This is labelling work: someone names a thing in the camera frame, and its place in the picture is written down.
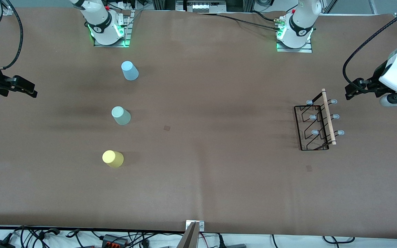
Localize pale green plastic cup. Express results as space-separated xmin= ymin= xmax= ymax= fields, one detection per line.
xmin=111 ymin=106 xmax=131 ymax=126

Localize black cable on table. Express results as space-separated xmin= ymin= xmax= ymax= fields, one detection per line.
xmin=198 ymin=11 xmax=283 ymax=32

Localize black wire cup holder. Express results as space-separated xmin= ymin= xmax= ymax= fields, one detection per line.
xmin=294 ymin=89 xmax=345 ymax=151

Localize black box orange connectors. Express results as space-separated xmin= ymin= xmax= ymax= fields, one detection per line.
xmin=101 ymin=234 xmax=129 ymax=247

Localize white power strip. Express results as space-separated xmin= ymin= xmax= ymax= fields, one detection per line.
xmin=187 ymin=2 xmax=217 ymax=12

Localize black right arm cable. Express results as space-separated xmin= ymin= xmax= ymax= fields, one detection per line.
xmin=2 ymin=0 xmax=24 ymax=70

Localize yellow plastic cup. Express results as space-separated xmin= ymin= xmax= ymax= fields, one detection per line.
xmin=102 ymin=150 xmax=124 ymax=168

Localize small metal bracket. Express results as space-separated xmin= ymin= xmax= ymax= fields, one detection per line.
xmin=186 ymin=220 xmax=205 ymax=232

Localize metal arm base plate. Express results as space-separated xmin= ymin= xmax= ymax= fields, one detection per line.
xmin=93 ymin=10 xmax=131 ymax=48
xmin=276 ymin=15 xmax=313 ymax=53

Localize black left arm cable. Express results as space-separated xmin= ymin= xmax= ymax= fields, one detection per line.
xmin=343 ymin=3 xmax=397 ymax=94

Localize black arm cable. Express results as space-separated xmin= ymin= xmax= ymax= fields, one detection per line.
xmin=2 ymin=0 xmax=24 ymax=70
xmin=343 ymin=3 xmax=397 ymax=94

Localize aluminium rack frame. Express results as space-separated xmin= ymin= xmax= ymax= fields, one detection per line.
xmin=152 ymin=0 xmax=254 ymax=13

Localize light blue plastic cup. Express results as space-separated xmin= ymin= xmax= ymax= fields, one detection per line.
xmin=121 ymin=61 xmax=139 ymax=81

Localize black cable tangle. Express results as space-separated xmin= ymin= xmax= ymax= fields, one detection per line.
xmin=0 ymin=226 xmax=97 ymax=248

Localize grey metal mast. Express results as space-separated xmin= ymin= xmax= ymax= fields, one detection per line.
xmin=176 ymin=221 xmax=200 ymax=248

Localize black looped cable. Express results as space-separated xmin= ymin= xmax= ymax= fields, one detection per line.
xmin=323 ymin=236 xmax=356 ymax=245

